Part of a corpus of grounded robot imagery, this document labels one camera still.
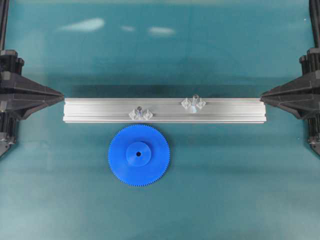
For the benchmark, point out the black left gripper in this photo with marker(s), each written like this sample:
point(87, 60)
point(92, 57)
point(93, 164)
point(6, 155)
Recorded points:
point(14, 108)

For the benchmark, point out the silver aluminium extrusion rail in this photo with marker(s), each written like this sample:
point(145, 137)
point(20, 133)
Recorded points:
point(165, 110)

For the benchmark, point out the clear left shaft mount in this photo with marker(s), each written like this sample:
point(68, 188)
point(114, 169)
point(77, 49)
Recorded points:
point(140, 114)

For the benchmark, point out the black left frame post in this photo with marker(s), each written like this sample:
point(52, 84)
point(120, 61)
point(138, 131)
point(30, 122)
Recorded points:
point(4, 9)

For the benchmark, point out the black frame post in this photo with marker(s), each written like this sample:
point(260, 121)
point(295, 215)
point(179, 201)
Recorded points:
point(314, 12)
point(4, 9)

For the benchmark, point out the clear shaft mount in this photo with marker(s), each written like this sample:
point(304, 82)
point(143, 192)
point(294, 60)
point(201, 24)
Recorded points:
point(192, 105)
point(140, 114)

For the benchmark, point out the large blue plastic gear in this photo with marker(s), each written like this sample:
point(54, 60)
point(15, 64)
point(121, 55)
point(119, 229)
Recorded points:
point(138, 155)

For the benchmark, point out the black right frame post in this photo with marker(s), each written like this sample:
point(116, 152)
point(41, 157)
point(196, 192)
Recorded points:
point(314, 12)

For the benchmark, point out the clear right shaft mount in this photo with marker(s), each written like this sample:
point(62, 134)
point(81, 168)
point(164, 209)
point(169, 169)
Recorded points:
point(192, 105)

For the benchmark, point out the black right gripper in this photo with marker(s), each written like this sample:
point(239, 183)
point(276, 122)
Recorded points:
point(301, 108)

